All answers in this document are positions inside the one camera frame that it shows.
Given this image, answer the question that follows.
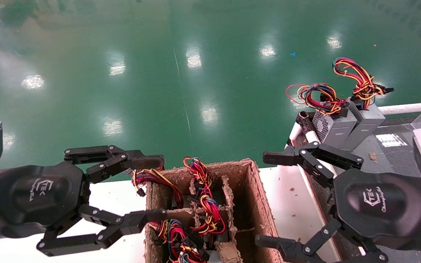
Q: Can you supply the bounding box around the white frame leg pipe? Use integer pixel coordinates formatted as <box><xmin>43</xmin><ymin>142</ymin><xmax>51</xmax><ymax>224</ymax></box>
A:
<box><xmin>287</xmin><ymin>122</ymin><xmax>303</xmax><ymax>148</ymax></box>

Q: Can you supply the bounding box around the power supply with coloured wires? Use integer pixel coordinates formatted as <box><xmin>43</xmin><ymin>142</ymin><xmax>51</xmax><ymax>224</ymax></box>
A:
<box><xmin>333</xmin><ymin>57</ymin><xmax>394</xmax><ymax>152</ymax></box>
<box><xmin>183</xmin><ymin>156</ymin><xmax>226</xmax><ymax>235</ymax></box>
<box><xmin>132</xmin><ymin>166</ymin><xmax>183</xmax><ymax>210</ymax></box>
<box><xmin>285</xmin><ymin>83</ymin><xmax>358</xmax><ymax>149</ymax></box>
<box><xmin>148</xmin><ymin>218</ymin><xmax>211</xmax><ymax>263</ymax></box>

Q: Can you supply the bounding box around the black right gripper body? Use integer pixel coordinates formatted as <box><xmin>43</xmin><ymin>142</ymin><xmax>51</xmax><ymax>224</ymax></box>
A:
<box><xmin>333</xmin><ymin>168</ymin><xmax>421</xmax><ymax>249</ymax></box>

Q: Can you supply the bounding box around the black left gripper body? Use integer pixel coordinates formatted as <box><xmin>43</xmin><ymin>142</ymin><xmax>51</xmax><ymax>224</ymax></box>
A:
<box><xmin>0</xmin><ymin>161</ymin><xmax>90</xmax><ymax>239</ymax></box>

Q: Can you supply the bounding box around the white label sticker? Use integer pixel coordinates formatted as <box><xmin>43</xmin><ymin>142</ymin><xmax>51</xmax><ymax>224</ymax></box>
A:
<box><xmin>376</xmin><ymin>133</ymin><xmax>409</xmax><ymax>148</ymax></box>

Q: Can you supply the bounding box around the black pipe corner joint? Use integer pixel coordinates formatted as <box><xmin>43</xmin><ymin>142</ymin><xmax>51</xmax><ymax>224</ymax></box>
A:
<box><xmin>296</xmin><ymin>111</ymin><xmax>318</xmax><ymax>136</ymax></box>

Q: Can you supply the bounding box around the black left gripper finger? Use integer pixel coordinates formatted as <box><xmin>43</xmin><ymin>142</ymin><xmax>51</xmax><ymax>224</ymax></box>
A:
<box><xmin>36</xmin><ymin>203</ymin><xmax>168</xmax><ymax>257</ymax></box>
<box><xmin>64</xmin><ymin>145</ymin><xmax>165</xmax><ymax>184</ymax></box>

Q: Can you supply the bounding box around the pulp cardboard divider box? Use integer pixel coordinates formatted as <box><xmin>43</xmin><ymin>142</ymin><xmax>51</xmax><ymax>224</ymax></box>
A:
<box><xmin>145</xmin><ymin>158</ymin><xmax>284</xmax><ymax>263</ymax></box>

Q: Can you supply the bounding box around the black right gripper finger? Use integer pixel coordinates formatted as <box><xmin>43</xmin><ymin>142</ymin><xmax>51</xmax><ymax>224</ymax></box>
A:
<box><xmin>255</xmin><ymin>217</ymin><xmax>388</xmax><ymax>263</ymax></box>
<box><xmin>263</xmin><ymin>142</ymin><xmax>364</xmax><ymax>188</ymax></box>

